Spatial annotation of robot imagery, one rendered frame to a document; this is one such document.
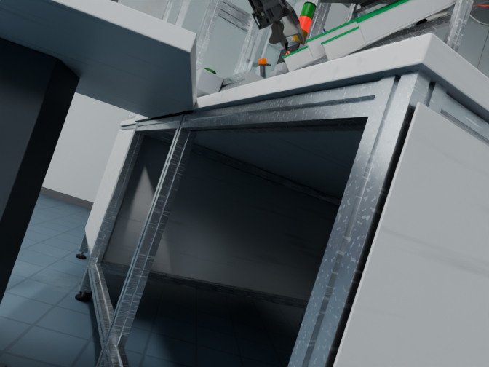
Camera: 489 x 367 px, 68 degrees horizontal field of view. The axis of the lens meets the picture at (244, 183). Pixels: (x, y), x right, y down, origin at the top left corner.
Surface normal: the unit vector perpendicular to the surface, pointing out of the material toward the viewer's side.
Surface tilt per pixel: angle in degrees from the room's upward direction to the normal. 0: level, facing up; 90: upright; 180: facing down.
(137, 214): 90
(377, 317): 90
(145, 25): 90
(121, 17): 90
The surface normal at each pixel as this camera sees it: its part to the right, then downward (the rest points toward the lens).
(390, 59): -0.84, -0.29
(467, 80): 0.44, 0.12
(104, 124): 0.13, 0.01
